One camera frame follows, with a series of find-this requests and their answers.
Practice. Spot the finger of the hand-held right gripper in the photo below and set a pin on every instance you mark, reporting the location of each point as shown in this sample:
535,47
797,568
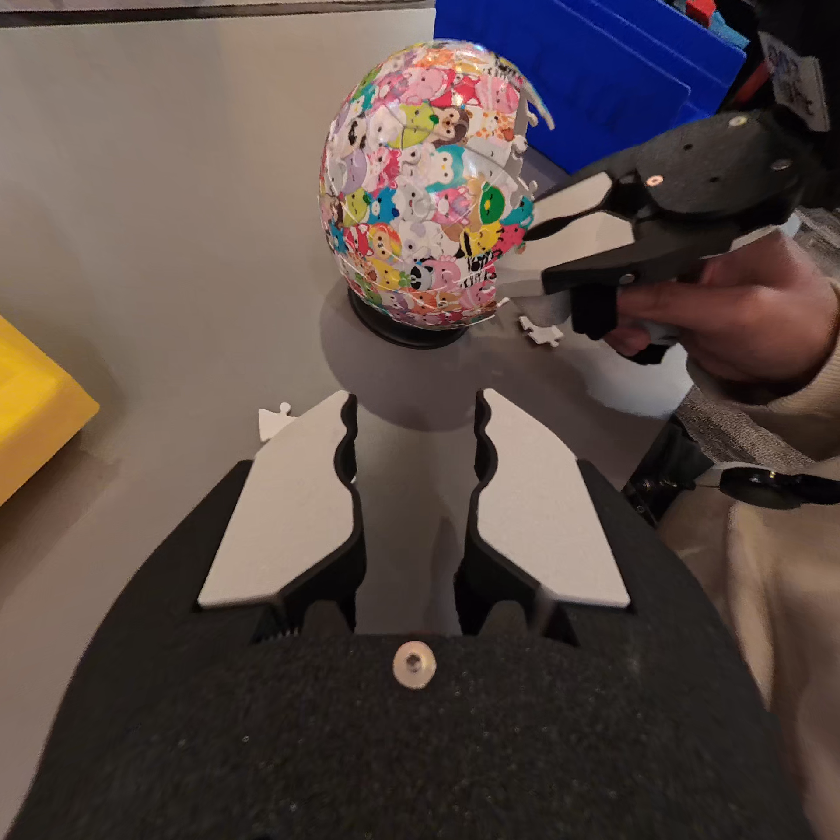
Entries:
578,197
565,252

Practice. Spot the person's right forearm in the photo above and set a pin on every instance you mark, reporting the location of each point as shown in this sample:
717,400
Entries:
827,407

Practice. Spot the yellow plastic bin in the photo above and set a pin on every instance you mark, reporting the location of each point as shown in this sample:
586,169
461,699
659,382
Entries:
33,407

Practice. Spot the white puzzle piece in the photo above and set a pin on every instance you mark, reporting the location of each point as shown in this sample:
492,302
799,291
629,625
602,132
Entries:
273,420
541,331

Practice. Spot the person's right hand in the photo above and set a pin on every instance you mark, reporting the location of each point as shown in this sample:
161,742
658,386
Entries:
761,315

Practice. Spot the blue plastic bin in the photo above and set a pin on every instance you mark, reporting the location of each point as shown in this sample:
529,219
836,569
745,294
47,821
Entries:
591,66

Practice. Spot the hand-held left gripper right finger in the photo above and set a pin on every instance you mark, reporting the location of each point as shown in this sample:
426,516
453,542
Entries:
545,525

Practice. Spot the beige hoodie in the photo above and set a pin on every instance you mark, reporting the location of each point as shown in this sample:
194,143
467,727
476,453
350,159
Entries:
775,630

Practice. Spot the colourful puzzle ball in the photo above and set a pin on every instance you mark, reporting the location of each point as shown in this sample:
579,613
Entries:
420,184

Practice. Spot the black ball stand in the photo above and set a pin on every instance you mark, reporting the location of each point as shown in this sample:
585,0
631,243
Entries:
407,328

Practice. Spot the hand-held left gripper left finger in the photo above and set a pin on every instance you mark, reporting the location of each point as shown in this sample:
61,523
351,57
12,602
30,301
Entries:
289,525

